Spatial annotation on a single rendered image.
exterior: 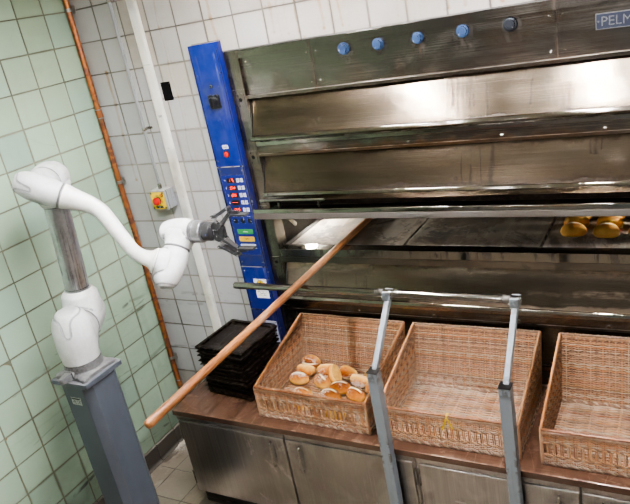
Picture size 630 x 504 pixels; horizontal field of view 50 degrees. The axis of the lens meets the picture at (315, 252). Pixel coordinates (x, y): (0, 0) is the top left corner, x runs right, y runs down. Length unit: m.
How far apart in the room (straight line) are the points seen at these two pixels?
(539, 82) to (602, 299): 0.85
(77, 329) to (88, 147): 1.07
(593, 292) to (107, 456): 2.07
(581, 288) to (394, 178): 0.84
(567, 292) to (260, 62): 1.57
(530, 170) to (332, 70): 0.88
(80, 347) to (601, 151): 2.10
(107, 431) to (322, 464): 0.91
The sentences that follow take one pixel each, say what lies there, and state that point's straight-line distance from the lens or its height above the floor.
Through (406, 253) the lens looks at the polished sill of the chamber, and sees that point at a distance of 2.91.
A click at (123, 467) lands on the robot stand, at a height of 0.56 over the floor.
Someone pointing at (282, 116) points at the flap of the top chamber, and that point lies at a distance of 2.97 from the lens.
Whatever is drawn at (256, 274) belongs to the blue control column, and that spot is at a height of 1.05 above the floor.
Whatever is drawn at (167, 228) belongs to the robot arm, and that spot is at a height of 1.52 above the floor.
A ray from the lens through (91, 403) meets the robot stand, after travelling 2.95.
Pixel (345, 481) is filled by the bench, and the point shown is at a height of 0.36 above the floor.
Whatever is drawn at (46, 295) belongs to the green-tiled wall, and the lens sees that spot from 3.38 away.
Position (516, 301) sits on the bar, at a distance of 2.42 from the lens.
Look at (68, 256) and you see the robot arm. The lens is 2.96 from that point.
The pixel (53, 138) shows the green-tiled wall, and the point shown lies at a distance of 3.42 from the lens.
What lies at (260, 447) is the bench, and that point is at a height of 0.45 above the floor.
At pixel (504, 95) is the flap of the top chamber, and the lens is 2.59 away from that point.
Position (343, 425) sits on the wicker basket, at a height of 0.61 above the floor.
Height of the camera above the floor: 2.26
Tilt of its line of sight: 21 degrees down
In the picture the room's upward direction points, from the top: 11 degrees counter-clockwise
